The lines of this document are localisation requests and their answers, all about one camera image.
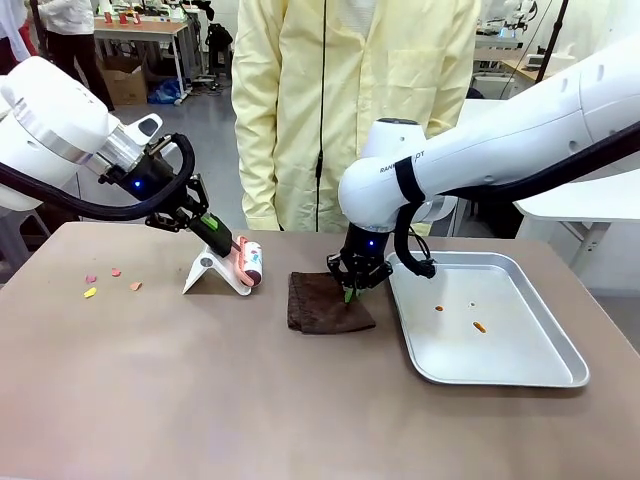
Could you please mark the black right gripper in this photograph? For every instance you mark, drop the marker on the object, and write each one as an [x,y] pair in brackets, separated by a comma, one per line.
[365,245]

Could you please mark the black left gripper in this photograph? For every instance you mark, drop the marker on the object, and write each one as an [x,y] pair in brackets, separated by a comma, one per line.
[150,182]

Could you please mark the brown cloth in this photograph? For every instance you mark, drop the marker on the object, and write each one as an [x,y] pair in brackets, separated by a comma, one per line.
[320,310]

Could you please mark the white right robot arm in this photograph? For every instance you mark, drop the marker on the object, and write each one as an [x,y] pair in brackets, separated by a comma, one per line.
[500,140]

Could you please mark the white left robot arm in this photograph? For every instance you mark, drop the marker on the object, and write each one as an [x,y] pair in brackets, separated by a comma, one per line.
[45,125]

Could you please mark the white lint roller stand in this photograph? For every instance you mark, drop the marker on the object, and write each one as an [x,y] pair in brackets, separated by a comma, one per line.
[206,262]

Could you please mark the orange paper scrap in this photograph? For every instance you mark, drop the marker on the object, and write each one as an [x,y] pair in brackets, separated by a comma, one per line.
[135,286]

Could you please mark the blue plastic bag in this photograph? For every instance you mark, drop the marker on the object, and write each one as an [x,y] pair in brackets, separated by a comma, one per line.
[165,92]

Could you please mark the yellow paper scrap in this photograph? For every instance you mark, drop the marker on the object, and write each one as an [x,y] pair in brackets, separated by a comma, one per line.
[90,293]

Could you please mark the long orange crumb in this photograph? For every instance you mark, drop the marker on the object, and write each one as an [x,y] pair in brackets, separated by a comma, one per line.
[480,327]

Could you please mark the cardboard box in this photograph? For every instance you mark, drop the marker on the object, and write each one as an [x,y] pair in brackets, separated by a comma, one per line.
[122,80]

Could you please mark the silver metal tray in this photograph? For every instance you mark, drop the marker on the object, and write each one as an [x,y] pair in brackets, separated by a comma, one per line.
[500,360]

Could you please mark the black background chair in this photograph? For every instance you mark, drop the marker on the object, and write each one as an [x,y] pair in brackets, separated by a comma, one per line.
[219,45]

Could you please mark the grey stool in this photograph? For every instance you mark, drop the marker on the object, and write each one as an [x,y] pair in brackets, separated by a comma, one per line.
[15,235]

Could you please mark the person in yellow coat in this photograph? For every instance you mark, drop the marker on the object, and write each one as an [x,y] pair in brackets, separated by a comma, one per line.
[390,100]

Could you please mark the wooden background table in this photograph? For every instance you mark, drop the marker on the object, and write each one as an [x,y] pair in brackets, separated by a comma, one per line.
[145,29]

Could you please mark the red cup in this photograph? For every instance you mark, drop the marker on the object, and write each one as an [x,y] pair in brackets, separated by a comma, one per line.
[123,18]

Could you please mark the background person dark trousers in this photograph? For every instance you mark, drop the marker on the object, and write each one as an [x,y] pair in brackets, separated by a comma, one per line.
[70,20]

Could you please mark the white side table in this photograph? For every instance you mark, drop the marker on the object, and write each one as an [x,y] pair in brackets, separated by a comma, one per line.
[575,200]

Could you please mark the background person white coat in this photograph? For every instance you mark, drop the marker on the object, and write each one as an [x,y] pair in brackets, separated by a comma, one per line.
[12,35]

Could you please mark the wooden background desk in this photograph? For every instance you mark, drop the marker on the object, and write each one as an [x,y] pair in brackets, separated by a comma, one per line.
[525,69]

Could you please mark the black tripod pole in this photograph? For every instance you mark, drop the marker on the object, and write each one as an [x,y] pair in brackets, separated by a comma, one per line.
[552,35]

